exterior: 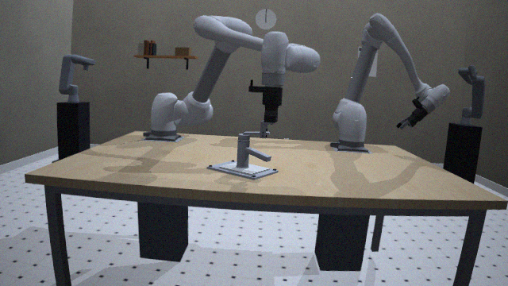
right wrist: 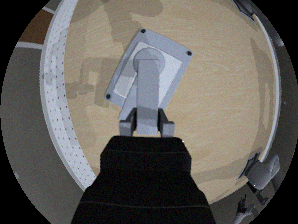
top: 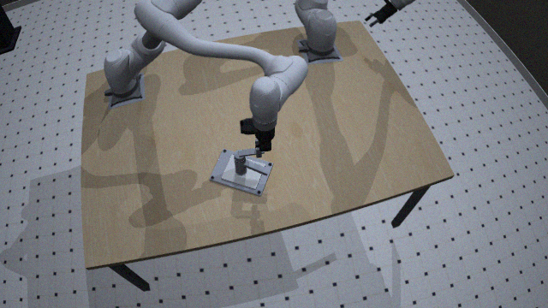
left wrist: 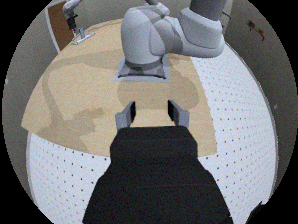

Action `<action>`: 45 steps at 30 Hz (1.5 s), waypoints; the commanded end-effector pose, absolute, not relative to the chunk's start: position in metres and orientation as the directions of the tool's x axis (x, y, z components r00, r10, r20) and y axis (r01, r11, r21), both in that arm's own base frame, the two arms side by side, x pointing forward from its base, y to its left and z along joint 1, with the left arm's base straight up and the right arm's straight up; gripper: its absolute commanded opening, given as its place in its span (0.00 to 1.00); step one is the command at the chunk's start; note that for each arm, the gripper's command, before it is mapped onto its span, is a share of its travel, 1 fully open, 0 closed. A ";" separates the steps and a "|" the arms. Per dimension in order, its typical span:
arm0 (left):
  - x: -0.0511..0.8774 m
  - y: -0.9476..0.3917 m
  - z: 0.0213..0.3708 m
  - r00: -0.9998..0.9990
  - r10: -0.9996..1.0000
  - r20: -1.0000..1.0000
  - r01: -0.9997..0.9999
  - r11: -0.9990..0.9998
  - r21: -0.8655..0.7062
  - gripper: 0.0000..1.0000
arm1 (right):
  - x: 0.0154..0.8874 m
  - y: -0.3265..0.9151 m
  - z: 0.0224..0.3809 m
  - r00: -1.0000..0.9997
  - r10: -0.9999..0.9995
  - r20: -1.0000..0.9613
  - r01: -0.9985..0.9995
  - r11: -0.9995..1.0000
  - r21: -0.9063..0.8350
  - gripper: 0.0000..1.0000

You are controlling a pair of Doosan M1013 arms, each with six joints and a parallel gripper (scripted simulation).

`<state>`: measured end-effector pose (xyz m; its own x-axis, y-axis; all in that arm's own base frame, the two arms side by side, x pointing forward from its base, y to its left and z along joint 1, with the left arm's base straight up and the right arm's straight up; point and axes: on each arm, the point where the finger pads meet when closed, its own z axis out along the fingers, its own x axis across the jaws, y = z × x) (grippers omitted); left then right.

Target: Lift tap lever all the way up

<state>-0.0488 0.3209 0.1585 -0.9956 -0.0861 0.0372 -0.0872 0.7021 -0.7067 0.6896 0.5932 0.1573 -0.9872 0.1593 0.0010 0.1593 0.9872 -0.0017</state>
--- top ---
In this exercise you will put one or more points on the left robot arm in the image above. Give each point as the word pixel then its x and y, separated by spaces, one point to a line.
pixel 321 29

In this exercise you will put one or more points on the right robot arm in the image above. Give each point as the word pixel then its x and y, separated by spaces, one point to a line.
pixel 160 19

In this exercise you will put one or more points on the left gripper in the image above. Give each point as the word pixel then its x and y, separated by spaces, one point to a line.
pixel 386 11

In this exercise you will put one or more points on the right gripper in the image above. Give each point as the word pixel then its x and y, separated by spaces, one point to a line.
pixel 264 133

